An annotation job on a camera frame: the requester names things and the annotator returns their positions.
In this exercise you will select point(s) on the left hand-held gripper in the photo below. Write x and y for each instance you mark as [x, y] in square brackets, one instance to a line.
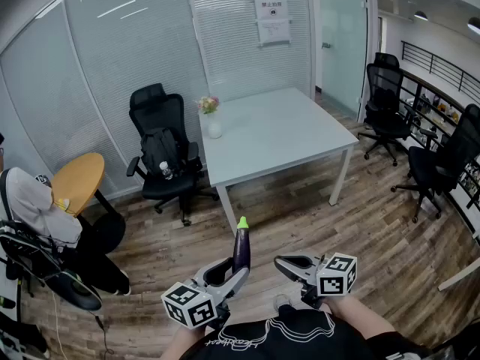
[189, 306]

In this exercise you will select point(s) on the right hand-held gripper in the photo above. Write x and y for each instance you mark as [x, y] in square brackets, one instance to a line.
[335, 279]

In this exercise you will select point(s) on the purple eggplant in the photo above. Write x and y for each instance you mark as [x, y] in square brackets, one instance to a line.
[242, 248]

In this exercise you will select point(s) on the person's right forearm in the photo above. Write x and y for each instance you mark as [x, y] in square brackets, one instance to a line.
[360, 321]

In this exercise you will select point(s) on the person's left forearm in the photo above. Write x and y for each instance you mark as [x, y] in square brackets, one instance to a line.
[182, 345]

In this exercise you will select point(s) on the white square table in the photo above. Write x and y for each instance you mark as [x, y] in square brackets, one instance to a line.
[273, 133]

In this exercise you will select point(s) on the person's grey shoe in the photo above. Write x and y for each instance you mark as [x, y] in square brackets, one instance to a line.
[282, 301]

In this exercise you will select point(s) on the person's black printed t-shirt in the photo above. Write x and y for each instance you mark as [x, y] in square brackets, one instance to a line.
[300, 339]

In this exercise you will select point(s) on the clear water bottle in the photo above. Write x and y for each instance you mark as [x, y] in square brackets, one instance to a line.
[166, 171]

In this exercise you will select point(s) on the black backpack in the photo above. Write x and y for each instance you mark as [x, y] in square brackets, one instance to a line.
[159, 148]

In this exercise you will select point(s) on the white vase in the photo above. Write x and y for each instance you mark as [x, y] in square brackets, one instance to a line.
[215, 128]

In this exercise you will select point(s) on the black bag with white trim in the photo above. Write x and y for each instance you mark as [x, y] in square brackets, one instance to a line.
[71, 289]

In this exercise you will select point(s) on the black mesh office chair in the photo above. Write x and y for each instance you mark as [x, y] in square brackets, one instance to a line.
[157, 105]
[386, 88]
[431, 167]

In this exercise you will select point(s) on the round wooden table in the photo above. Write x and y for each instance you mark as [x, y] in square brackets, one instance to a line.
[78, 180]

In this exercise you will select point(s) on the small yellow object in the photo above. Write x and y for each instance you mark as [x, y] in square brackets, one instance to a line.
[63, 204]

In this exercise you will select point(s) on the black shelf rack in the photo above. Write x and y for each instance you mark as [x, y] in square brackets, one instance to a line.
[431, 105]

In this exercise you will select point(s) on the black equipment pile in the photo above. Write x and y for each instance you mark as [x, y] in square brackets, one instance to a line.
[18, 339]

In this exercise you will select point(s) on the frosted glass door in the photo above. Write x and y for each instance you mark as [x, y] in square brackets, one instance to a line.
[343, 43]

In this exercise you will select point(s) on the black metal railing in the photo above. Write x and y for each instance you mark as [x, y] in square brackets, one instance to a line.
[442, 64]

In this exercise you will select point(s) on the white paper notice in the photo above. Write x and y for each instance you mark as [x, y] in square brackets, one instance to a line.
[272, 8]

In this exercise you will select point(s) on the pendant ceiling lamp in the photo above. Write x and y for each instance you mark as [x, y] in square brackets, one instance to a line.
[474, 25]
[420, 15]

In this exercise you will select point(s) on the white wooden frame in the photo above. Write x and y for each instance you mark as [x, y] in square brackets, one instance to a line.
[459, 276]

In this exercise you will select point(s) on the paper notice on wall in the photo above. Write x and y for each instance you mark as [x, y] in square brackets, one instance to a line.
[274, 32]

